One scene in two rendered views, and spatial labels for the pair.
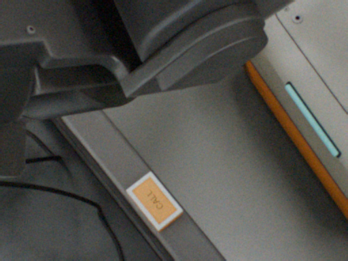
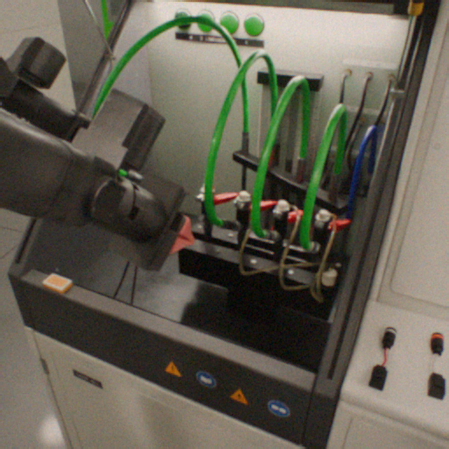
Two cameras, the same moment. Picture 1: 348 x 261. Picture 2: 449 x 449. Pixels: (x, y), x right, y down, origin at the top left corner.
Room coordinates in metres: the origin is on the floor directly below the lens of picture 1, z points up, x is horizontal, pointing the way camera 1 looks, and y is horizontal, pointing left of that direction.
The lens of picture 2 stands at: (0.90, -0.02, 1.55)
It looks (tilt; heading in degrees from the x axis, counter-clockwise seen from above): 33 degrees down; 151
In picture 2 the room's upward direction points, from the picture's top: straight up
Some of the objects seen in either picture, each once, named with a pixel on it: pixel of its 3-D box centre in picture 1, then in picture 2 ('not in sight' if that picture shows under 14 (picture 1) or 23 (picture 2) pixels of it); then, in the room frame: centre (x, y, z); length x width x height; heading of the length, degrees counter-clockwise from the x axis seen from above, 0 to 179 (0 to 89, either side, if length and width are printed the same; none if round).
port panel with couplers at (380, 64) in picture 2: not in sight; (359, 120); (0.25, 0.70, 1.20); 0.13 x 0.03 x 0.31; 35
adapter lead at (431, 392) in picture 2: not in sight; (437, 363); (0.69, 0.50, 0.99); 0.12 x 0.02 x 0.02; 128
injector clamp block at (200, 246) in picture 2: not in sight; (257, 280); (0.30, 0.42, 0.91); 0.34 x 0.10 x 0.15; 35
